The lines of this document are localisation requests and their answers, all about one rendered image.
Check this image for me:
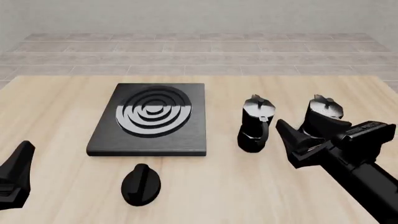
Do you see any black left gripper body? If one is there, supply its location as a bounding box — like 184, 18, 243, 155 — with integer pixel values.
0, 179, 32, 208

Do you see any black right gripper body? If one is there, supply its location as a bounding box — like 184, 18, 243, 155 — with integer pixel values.
289, 134, 353, 170

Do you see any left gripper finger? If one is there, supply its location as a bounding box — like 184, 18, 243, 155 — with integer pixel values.
0, 140, 36, 190

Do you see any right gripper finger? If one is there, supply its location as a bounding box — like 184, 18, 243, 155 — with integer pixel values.
324, 117, 353, 136
275, 118, 322, 154

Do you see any black moka pot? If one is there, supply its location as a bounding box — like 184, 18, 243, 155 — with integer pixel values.
297, 93, 345, 138
237, 93, 278, 154

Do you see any round black stove knob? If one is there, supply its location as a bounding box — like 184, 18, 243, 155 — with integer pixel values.
121, 163, 164, 207

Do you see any flat black stove plate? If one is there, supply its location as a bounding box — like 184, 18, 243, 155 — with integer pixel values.
86, 82, 208, 158

